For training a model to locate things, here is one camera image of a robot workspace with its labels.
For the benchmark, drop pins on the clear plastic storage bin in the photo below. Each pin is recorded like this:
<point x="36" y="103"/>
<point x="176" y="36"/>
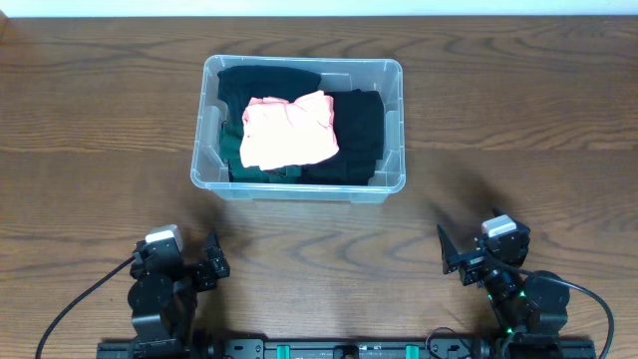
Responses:
<point x="386" y="76"/>

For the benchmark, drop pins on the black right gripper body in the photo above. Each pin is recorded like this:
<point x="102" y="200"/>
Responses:
<point x="474" y="264"/>

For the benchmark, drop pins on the black pants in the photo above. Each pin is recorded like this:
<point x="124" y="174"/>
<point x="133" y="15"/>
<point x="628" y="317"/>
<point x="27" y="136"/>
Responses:
<point x="360" y="131"/>

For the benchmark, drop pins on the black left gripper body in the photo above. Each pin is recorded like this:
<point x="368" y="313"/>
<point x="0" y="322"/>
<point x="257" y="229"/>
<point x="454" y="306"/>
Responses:
<point x="200" y="272"/>

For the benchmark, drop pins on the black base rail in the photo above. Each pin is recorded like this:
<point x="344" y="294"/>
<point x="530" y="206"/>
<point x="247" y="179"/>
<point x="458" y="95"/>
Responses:
<point x="434" y="347"/>

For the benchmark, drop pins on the green garment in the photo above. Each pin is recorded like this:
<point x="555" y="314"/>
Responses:
<point x="230" y="140"/>

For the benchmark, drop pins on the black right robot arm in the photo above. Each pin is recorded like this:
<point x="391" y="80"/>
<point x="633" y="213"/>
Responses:
<point x="534" y="305"/>

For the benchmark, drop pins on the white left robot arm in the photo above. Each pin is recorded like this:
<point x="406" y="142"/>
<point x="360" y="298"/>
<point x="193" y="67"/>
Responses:
<point x="164" y="298"/>

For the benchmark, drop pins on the pink shirt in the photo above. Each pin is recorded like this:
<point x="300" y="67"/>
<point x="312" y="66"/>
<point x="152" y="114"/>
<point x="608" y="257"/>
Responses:
<point x="278" y="133"/>

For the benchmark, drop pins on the dark teal garment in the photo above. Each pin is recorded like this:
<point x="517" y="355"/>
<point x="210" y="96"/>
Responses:
<point x="237" y="85"/>

